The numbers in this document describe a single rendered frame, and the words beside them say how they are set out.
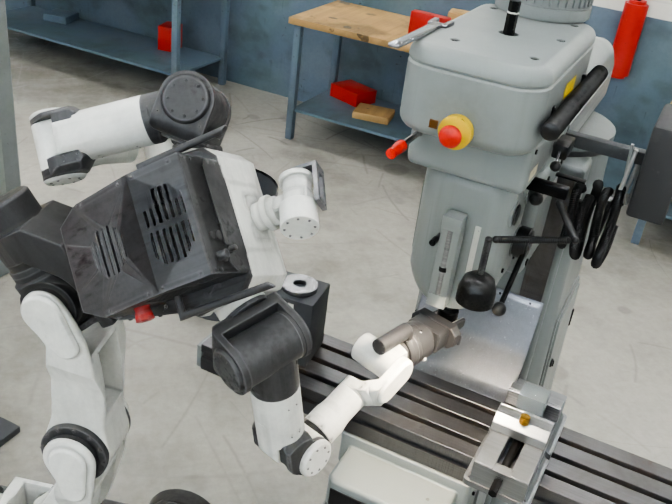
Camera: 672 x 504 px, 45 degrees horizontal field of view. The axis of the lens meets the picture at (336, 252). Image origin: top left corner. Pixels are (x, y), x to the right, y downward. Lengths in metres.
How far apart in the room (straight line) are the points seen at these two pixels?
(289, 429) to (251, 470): 1.70
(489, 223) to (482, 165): 0.14
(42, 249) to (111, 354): 0.32
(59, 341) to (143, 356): 2.13
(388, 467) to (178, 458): 1.38
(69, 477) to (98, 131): 0.72
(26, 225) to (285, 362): 0.52
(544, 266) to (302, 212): 0.96
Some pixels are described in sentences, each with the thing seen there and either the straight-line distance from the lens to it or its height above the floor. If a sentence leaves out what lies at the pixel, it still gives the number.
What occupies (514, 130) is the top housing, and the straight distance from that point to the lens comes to 1.43.
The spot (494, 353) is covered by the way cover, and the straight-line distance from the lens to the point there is 2.23.
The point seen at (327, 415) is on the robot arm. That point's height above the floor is 1.19.
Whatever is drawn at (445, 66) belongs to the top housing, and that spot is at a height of 1.86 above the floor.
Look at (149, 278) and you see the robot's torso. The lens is 1.30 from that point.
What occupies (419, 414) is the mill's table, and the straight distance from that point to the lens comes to 1.99.
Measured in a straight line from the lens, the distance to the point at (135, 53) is 6.93.
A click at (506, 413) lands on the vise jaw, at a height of 1.09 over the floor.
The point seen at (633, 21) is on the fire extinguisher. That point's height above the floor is 1.18.
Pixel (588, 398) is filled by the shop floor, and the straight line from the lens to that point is 3.91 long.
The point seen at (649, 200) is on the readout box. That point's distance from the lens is 1.87.
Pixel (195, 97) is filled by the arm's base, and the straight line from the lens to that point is 1.40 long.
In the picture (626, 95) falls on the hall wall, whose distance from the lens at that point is 5.96.
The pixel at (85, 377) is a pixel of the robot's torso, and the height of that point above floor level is 1.23.
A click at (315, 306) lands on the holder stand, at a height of 1.16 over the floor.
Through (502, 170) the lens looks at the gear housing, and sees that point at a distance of 1.55.
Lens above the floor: 2.25
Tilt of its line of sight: 29 degrees down
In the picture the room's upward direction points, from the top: 7 degrees clockwise
